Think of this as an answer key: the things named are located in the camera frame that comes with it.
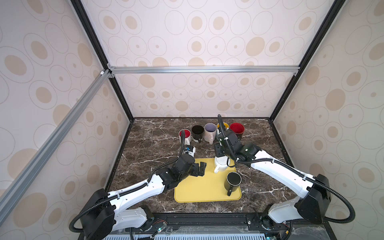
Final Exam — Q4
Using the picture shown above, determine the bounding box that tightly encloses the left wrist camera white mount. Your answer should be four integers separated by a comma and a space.
184, 145, 196, 157

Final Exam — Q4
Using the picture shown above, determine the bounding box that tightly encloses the black corner frame post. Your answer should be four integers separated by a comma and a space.
269, 0, 346, 123

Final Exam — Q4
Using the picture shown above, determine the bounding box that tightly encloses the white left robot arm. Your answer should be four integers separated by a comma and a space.
69, 141, 207, 240

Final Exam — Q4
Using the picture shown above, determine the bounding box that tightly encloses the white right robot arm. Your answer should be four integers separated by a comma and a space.
218, 115, 356, 231

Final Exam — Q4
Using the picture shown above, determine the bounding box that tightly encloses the aluminium rail left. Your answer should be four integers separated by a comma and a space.
1, 69, 112, 224

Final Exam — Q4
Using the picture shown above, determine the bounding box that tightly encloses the black mug white base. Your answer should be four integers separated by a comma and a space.
191, 125, 205, 143

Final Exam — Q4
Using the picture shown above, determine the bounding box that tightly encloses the white mug front row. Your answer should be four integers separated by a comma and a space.
179, 129, 192, 145

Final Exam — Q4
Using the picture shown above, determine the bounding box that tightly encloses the blue mug yellow inside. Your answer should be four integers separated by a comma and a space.
217, 122, 229, 131

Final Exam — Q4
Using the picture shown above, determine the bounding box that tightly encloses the yellow plastic tray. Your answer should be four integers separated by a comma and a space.
174, 158, 242, 203

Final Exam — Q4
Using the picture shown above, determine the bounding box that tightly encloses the black left corner post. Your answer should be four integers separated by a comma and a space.
70, 0, 135, 122

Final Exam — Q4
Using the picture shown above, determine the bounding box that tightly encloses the aluminium rail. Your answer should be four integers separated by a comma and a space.
110, 65, 300, 75
1, 69, 112, 224

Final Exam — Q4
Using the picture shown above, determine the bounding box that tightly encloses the black base frame rail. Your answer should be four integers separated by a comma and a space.
80, 212, 337, 240

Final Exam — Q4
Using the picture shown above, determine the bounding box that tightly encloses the pink iridescent mug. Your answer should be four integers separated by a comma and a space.
204, 123, 217, 145

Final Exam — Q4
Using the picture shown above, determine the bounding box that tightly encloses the aluminium rail back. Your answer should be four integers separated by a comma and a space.
110, 65, 300, 75

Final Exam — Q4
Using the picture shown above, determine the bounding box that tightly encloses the black mug front row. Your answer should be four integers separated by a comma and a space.
224, 172, 242, 196

